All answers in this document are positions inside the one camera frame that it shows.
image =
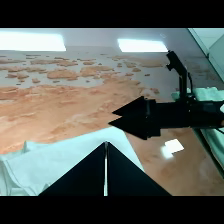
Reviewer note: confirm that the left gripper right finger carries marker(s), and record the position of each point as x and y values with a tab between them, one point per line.
128	178

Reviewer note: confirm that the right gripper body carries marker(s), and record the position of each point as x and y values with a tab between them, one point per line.
180	115

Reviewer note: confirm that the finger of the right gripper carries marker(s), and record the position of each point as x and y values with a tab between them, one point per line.
133	126
135	109

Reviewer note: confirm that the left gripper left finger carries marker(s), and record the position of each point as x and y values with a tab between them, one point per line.
87	176

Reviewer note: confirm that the white shirt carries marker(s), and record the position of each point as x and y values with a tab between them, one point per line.
50	163

